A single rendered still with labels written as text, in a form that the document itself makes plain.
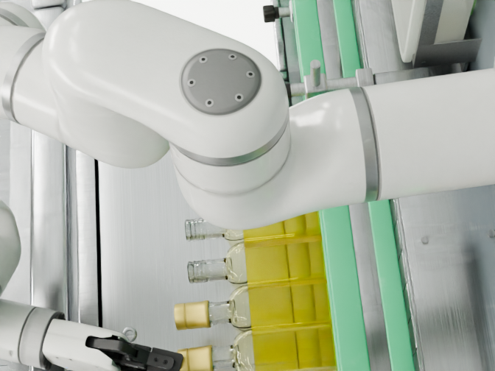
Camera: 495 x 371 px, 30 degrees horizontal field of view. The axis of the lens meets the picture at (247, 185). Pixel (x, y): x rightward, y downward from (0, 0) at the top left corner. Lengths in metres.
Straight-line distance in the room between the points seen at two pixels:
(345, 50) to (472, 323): 0.44
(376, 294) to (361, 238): 0.07
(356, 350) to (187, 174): 0.40
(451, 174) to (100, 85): 0.28
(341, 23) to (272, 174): 0.62
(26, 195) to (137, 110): 0.82
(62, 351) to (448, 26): 0.61
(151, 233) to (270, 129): 0.74
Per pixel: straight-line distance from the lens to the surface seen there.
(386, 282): 1.06
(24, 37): 0.82
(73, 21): 0.72
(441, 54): 1.18
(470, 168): 0.75
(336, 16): 1.31
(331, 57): 1.28
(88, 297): 1.36
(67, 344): 1.17
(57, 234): 1.41
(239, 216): 0.74
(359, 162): 0.72
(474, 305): 1.05
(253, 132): 0.65
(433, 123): 0.73
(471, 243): 1.07
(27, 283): 1.43
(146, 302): 1.35
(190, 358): 1.18
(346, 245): 1.07
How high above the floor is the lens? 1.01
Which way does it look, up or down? 2 degrees up
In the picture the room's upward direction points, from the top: 96 degrees counter-clockwise
